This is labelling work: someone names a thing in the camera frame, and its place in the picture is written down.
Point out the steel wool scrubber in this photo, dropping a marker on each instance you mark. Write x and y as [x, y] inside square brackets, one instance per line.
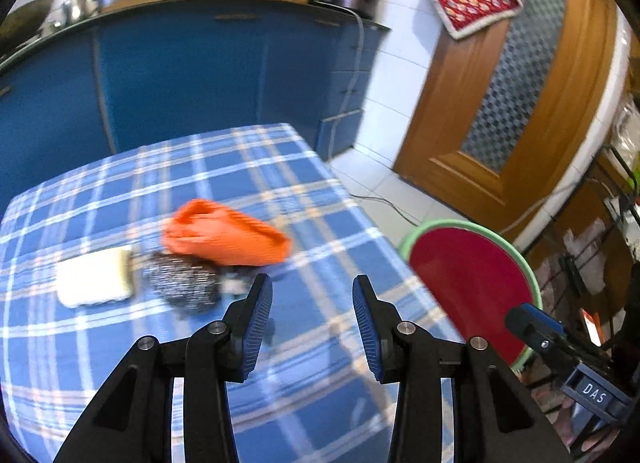
[182, 283]

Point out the blue plaid tablecloth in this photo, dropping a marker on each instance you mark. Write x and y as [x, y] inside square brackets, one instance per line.
[250, 168]

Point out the small white scrap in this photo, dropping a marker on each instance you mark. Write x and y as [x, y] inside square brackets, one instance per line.
[235, 284]

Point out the black wok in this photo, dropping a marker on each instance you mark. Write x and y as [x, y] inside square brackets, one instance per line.
[25, 23]

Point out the pale yellow sponge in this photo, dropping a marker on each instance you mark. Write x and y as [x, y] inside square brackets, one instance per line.
[92, 280]

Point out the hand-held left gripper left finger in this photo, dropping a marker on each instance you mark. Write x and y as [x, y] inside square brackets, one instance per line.
[252, 328]

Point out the clear plastic bag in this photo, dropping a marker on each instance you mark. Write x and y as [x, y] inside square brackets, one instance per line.
[631, 133]

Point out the wooden door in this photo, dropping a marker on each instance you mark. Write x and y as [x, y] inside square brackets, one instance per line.
[450, 118]

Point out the person's right hand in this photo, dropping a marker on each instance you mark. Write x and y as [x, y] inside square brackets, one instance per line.
[587, 440]

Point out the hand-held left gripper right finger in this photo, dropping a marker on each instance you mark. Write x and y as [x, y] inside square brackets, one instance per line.
[370, 328]

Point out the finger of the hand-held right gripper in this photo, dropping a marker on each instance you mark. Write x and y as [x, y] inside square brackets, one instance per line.
[532, 324]

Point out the orange cloth mitt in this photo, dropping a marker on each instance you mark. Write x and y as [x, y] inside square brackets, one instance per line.
[225, 238]

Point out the steel pot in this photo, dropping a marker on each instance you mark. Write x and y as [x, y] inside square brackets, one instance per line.
[75, 8]

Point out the red basin with green rim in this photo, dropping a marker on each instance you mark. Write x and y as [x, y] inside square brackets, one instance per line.
[470, 273]

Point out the blue kitchen cabinet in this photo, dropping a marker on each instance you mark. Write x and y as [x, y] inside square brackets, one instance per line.
[200, 68]

